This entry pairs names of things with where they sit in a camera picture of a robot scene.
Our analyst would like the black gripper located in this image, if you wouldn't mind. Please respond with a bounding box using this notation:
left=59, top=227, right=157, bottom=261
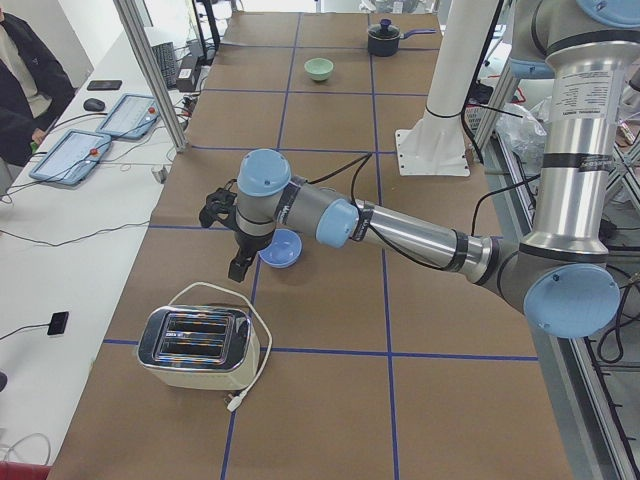
left=228, top=231, right=274, bottom=282

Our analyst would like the blue bowl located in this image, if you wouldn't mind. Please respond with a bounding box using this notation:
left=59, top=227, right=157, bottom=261
left=259, top=229, right=302, bottom=268

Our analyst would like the green bowl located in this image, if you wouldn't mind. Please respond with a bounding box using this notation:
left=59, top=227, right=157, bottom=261
left=304, top=57, right=334, bottom=82

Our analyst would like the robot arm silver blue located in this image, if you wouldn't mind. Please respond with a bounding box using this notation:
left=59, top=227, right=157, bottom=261
left=226, top=1, right=639, bottom=338

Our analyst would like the cream chrome toaster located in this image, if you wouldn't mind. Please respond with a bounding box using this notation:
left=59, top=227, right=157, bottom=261
left=137, top=305, right=260, bottom=391

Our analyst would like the far blue teach pendant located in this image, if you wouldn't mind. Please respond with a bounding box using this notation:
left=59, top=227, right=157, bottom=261
left=96, top=94, right=159, bottom=140

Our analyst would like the blue teach pendant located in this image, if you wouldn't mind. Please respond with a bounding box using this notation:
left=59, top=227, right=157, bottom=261
left=96, top=94, right=159, bottom=140
left=29, top=129, right=112, bottom=186

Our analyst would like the small black square device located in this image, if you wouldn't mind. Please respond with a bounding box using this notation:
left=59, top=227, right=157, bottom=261
left=47, top=311, right=69, bottom=336

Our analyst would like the near blue teach pendant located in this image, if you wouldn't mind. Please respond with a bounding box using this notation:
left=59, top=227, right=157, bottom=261
left=29, top=129, right=112, bottom=186

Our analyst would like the black computer mouse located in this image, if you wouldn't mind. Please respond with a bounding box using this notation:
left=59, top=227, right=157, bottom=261
left=83, top=98, right=106, bottom=112

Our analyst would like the black keyboard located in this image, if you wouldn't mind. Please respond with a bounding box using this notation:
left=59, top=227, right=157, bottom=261
left=151, top=42, right=178, bottom=89

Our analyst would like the black smartphone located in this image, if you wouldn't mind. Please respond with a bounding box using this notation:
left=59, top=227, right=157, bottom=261
left=86, top=80, right=122, bottom=91

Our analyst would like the dark blue saucepan with lid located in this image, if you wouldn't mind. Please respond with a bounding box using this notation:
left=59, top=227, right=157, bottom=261
left=367, top=18, right=437, bottom=57

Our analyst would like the person in dark jacket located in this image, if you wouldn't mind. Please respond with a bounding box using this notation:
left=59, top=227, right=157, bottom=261
left=1, top=12, right=76, bottom=167

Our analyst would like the clear plastic bag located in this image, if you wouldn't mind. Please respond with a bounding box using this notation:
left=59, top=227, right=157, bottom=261
left=495, top=103, right=547, bottom=162

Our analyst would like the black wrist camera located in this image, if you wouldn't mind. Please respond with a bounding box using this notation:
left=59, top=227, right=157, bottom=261
left=199, top=179, right=238, bottom=231

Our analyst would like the white toaster power cord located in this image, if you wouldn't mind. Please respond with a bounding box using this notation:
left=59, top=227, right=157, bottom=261
left=167, top=281, right=274, bottom=413

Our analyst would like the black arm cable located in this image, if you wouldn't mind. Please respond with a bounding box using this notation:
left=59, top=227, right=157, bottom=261
left=304, top=152, right=461, bottom=274

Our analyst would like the white central pillar mount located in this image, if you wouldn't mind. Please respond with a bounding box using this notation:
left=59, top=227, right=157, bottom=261
left=395, top=0, right=502, bottom=177

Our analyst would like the aluminium frame post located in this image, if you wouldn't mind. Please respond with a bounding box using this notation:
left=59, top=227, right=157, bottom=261
left=113, top=0, right=187, bottom=153

